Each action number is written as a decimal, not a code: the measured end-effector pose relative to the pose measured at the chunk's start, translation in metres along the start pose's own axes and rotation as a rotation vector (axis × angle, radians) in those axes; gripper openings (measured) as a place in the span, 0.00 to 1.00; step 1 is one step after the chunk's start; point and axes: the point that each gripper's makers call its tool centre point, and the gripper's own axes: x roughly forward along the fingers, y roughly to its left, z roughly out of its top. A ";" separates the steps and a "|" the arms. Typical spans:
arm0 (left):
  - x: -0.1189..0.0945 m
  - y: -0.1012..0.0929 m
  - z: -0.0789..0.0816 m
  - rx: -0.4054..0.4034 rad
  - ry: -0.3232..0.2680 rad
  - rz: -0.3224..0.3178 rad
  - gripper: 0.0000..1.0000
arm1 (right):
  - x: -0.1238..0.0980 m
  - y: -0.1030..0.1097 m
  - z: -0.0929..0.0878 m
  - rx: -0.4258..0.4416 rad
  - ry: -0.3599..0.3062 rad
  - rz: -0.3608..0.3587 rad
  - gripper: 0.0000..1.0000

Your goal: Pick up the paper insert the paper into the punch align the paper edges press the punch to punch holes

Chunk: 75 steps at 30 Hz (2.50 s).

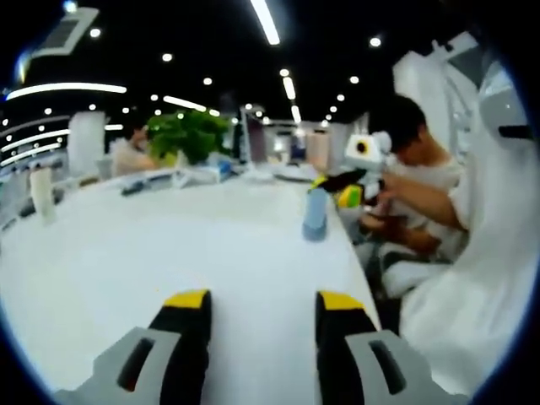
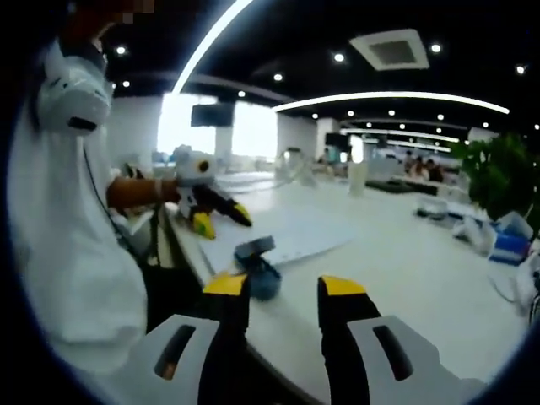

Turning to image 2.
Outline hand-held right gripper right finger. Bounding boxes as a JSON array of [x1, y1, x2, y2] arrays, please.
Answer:
[[316, 275, 486, 405]]

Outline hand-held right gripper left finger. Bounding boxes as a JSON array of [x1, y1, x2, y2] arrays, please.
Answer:
[[100, 272, 251, 405]]

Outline white paper sheet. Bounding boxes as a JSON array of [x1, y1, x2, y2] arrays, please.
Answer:
[[196, 197, 362, 275]]

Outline ceiling light strips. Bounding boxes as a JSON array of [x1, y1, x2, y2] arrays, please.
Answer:
[[172, 0, 511, 153]]

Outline tall cream cup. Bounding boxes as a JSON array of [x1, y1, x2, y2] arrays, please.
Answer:
[[348, 162, 367, 198]]

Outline person in white shirt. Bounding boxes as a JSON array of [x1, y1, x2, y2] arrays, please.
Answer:
[[8, 40, 149, 376]]

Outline black flat bag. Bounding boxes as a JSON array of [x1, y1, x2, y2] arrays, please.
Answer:
[[364, 179, 440, 197]]

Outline grey desk organiser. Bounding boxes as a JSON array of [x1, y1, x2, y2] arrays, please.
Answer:
[[414, 195, 467, 230]]

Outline blue tissue box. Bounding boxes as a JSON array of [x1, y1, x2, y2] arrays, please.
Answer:
[[488, 229, 533, 267]]

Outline ceiling spot lights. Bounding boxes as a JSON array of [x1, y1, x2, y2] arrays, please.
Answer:
[[113, 40, 540, 147]]

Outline green potted plant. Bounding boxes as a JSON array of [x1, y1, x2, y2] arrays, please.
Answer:
[[449, 133, 540, 240]]

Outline ceiling air vent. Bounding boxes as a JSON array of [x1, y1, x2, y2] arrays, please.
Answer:
[[348, 28, 431, 73]]

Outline large wall television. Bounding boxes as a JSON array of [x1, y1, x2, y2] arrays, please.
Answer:
[[190, 103, 235, 128]]

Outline thin black cable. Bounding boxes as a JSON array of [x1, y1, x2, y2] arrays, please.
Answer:
[[488, 273, 527, 305]]

